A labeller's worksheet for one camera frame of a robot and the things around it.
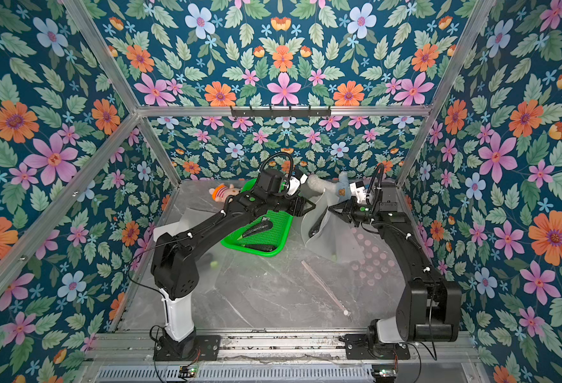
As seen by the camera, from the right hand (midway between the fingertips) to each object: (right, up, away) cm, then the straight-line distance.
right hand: (336, 205), depth 78 cm
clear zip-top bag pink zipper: (+4, -37, +2) cm, 37 cm away
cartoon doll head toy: (-48, +6, +29) cm, 56 cm away
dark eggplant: (-6, -7, +4) cm, 10 cm away
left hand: (-8, +1, +2) cm, 9 cm away
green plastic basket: (-27, -13, +21) cm, 36 cm away
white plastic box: (-65, -10, +18) cm, 68 cm away
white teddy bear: (+6, +8, +29) cm, 30 cm away
